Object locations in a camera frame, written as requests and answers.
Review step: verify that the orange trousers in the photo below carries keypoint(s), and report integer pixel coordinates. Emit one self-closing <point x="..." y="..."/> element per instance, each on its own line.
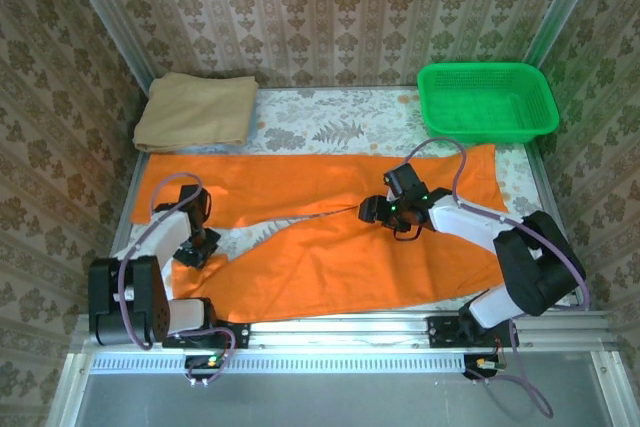
<point x="325" y="257"/>

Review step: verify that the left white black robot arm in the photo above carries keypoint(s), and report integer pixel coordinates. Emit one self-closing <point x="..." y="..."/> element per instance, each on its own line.
<point x="130" y="297"/>

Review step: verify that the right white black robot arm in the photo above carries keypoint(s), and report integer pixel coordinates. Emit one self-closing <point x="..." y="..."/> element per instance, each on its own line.
<point x="540" y="267"/>

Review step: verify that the folded tan towel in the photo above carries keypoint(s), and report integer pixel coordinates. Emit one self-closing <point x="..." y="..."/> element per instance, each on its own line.
<point x="195" y="112"/>

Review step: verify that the floral patterned table mat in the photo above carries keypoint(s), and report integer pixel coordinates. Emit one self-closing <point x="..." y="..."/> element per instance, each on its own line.
<point x="325" y="117"/>

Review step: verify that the green plastic basket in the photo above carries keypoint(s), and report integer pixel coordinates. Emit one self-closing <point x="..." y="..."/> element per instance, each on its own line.
<point x="485" y="102"/>

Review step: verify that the black connector box with LED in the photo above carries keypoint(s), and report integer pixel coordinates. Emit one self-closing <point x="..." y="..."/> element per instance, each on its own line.
<point x="480" y="369"/>
<point x="202" y="362"/>

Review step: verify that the grey steel sheet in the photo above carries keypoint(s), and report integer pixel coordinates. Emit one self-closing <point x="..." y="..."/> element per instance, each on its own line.
<point x="325" y="402"/>

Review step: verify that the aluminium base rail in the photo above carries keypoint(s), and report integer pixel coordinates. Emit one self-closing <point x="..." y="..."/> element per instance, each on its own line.
<point x="340" y="329"/>

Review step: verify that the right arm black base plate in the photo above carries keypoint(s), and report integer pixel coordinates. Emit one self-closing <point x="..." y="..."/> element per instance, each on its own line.
<point x="442" y="332"/>

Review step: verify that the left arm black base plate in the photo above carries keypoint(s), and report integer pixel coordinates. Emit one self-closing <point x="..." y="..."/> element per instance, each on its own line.
<point x="235" y="334"/>

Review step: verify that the aluminium frame post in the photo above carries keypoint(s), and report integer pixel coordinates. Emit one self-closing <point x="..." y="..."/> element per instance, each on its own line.
<point x="560" y="17"/>
<point x="107" y="17"/>

